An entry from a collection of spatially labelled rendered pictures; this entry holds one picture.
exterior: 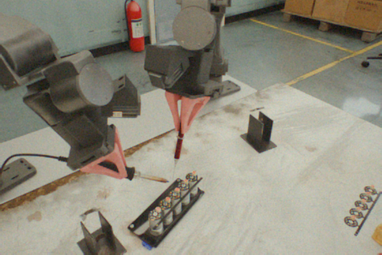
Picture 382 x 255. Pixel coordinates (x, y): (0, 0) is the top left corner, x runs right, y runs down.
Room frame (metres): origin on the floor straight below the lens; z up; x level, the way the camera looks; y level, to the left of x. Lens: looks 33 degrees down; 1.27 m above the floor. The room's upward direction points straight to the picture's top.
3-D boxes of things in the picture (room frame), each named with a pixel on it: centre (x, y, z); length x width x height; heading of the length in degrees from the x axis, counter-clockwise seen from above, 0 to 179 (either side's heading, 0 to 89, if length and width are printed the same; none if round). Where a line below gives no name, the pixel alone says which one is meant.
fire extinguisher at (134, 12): (3.14, 0.55, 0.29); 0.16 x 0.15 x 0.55; 127
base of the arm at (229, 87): (0.91, -0.07, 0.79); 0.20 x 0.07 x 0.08; 124
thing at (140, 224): (0.43, 0.04, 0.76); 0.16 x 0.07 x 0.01; 145
